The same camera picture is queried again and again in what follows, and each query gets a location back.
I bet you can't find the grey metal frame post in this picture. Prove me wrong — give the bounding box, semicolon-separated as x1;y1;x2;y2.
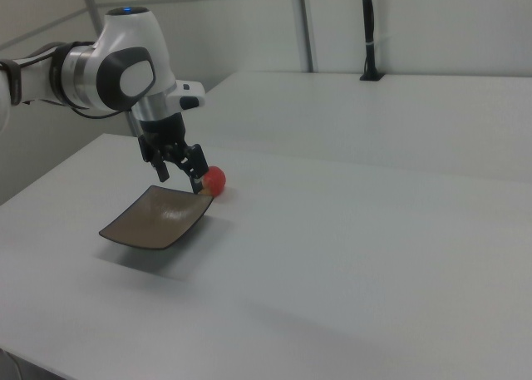
80;0;106;37
295;0;316;74

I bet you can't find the black pole with base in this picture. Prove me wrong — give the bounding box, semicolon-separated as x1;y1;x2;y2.
358;0;386;83

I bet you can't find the red apple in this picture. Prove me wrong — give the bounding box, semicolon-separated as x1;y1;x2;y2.
198;165;228;198

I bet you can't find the black strap on arm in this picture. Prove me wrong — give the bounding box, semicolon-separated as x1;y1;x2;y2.
0;57;23;107

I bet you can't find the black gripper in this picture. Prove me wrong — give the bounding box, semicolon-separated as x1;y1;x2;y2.
137;112;210;195

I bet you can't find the square brown ceramic plate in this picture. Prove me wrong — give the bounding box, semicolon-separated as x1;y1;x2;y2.
98;184;216;252

